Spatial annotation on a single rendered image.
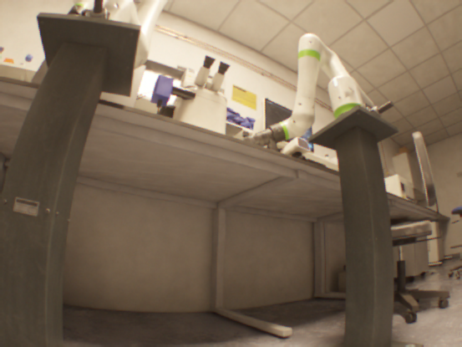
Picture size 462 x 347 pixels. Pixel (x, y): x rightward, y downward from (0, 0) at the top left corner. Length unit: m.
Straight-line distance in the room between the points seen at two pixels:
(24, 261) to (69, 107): 0.30
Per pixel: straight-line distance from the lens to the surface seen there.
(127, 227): 1.51
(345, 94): 0.98
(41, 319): 0.47
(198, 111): 0.91
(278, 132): 1.18
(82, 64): 0.59
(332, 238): 2.56
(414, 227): 1.30
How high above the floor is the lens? 0.35
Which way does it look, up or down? 20 degrees up
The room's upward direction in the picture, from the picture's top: 2 degrees clockwise
